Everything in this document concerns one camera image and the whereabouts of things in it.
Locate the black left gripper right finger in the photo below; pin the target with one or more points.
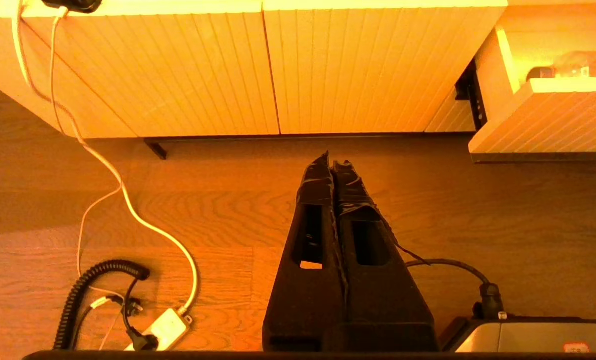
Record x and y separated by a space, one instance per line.
383 295

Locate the white cabinet drawer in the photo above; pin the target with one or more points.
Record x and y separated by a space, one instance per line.
543 125

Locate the black metal bracket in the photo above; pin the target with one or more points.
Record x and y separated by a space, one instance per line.
473 105

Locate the black smartphone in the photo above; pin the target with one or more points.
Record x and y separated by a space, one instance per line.
75 5

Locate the white ribbed cabinet front panel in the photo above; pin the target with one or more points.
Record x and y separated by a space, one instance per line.
177 75
7 65

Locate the clear plastic water bottle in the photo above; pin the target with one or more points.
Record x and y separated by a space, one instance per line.
578 65

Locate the white low cabinet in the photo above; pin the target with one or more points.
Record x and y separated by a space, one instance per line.
127 6

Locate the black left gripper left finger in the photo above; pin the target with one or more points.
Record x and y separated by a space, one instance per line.
308 300

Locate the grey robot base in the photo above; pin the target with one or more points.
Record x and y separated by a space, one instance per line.
528 337

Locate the white power strip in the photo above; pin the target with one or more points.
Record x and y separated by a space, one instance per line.
165 327

